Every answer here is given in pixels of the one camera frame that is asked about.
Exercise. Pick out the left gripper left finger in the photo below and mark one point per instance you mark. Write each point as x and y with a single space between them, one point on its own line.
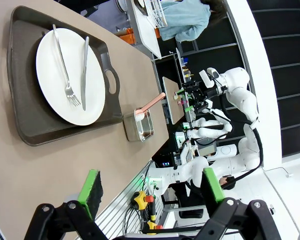
87 195

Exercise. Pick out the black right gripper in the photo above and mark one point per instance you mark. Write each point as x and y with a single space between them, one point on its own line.
202 95

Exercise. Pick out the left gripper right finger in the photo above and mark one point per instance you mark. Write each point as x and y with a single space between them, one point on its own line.
215 187

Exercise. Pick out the silver fork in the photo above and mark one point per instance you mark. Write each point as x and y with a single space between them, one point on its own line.
72 96

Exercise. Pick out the silver table knife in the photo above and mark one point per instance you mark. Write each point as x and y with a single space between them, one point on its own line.
83 82

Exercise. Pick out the dark brown serving tray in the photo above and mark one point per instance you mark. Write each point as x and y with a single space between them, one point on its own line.
22 100

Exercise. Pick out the white round plate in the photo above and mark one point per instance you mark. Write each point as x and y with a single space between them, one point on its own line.
52 75

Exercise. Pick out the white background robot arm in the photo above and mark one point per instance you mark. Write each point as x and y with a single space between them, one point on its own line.
210 130

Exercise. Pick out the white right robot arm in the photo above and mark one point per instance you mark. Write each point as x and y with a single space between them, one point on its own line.
242 97

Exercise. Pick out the small brown table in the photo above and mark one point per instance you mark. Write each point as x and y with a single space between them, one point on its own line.
171 100

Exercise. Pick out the seated person in black clothes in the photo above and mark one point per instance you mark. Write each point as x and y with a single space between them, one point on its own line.
187 200

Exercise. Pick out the grey monitor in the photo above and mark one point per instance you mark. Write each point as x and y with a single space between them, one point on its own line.
206 147

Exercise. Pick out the yellow emergency stop button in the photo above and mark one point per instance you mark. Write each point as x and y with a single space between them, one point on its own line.
152 226
139 200

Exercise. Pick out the rectangular steel container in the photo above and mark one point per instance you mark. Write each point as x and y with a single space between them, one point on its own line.
132 127

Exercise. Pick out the white side table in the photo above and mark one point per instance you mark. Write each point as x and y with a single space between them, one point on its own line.
146 35

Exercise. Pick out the person in light blue top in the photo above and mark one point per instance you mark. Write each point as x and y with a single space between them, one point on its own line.
184 20

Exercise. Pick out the aluminium slotted rail panel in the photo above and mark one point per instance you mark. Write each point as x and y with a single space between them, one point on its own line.
119 200

